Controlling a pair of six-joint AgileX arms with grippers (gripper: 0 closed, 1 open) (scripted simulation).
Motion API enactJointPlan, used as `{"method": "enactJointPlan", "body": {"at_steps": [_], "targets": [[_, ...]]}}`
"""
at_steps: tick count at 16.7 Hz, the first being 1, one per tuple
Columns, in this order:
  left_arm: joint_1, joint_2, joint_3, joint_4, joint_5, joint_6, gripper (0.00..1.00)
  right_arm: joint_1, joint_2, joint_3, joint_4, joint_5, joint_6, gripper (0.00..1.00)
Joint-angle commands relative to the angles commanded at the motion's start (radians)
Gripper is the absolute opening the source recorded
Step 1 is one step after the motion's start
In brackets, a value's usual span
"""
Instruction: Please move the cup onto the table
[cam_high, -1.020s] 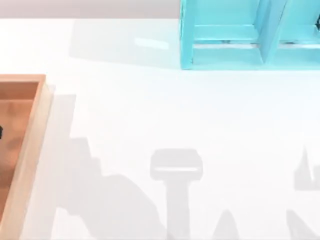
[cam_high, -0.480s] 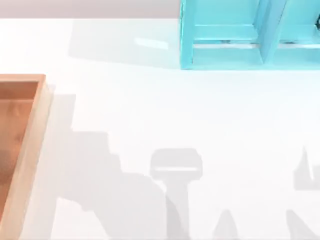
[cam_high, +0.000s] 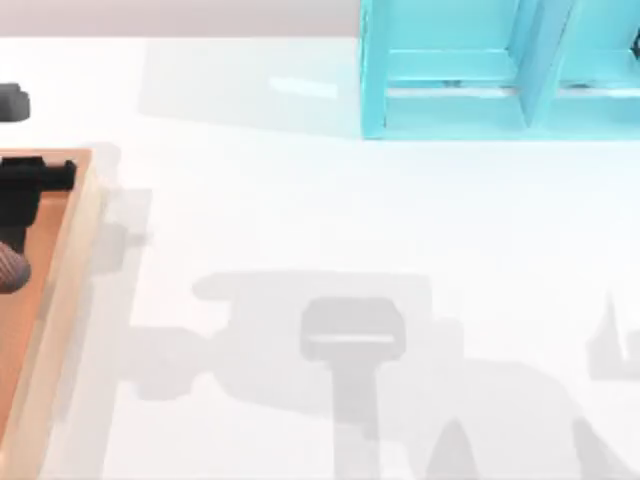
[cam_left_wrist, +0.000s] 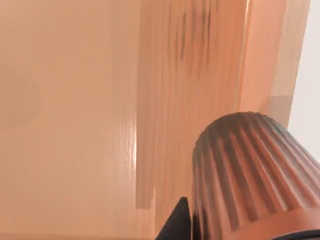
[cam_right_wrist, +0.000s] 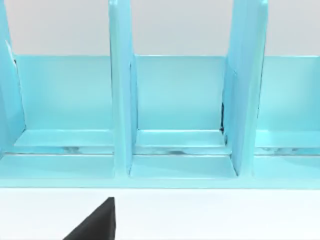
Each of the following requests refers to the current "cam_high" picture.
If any shallow salmon-coloured box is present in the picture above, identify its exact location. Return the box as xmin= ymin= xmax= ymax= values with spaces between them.
xmin=0 ymin=147 xmax=112 ymax=480

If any brown striped bread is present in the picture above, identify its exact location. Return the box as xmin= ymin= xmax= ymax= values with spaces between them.
xmin=0 ymin=241 xmax=32 ymax=295

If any light blue rack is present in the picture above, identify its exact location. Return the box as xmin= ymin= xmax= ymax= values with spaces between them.
xmin=358 ymin=0 xmax=640 ymax=143

